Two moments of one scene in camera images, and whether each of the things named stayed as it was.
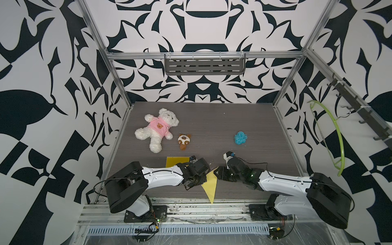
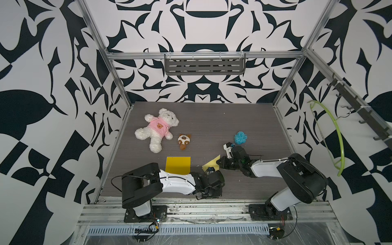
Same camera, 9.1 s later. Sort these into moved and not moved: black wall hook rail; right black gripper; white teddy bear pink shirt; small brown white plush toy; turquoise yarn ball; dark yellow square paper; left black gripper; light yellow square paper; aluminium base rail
Moved: right black gripper; left black gripper; light yellow square paper
Not moved: turquoise yarn ball; small brown white plush toy; black wall hook rail; aluminium base rail; dark yellow square paper; white teddy bear pink shirt
